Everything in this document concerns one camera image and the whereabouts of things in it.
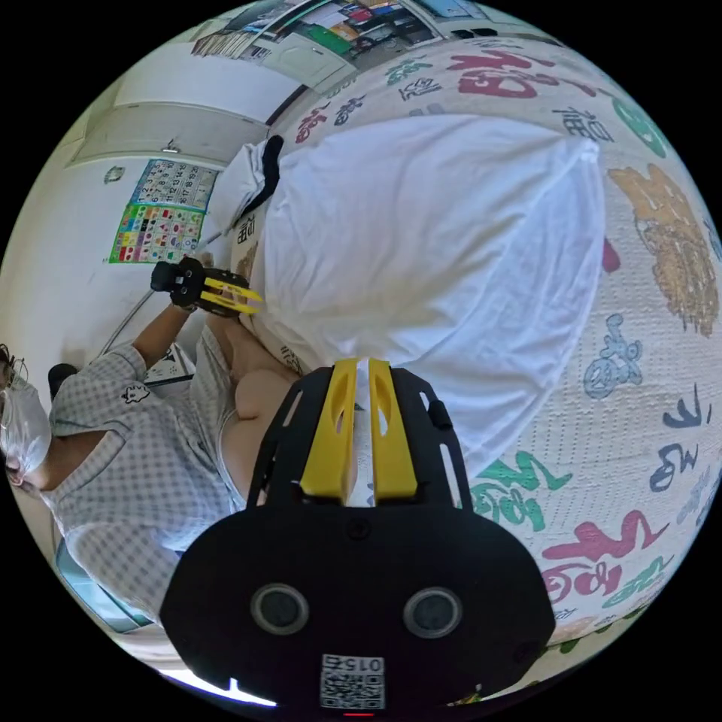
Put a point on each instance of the person's body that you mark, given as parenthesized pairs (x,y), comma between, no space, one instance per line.
(141,451)

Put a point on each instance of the white door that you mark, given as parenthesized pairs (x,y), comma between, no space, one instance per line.
(163,132)

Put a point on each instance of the colourful picture wall poster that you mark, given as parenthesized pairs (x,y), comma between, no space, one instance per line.
(155,234)

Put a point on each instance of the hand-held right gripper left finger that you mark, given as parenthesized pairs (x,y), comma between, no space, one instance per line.
(330,440)

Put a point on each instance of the person's left forearm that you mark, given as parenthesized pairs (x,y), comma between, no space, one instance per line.
(161,335)

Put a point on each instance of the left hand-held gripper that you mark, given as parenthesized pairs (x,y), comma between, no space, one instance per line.
(189,282)

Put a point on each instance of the person's left hand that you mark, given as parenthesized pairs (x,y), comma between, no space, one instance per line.
(183,313)

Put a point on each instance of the white garment with black trim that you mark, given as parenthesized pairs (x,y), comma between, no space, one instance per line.
(248,180)

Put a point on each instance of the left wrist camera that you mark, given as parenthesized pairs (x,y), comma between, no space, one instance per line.
(159,276)

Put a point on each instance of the shelf with boxes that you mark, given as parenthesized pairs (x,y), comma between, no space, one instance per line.
(338,22)

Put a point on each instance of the white t-shirt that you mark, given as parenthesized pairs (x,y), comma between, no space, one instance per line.
(428,242)

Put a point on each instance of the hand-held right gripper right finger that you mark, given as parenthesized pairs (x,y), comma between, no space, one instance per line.
(395,457)

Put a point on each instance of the number chart wall poster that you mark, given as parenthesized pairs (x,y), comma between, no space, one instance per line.
(175,184)

